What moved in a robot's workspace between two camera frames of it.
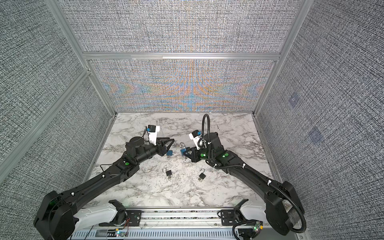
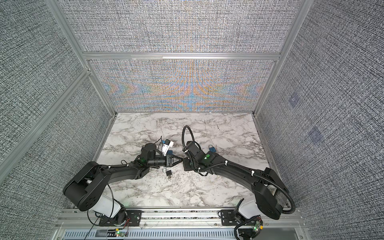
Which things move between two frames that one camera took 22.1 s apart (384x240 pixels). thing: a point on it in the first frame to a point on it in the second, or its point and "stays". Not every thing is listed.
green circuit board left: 120,234 stays
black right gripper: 193,156 to 185,163
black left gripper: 162,148 to 169,160
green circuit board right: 256,226 stays
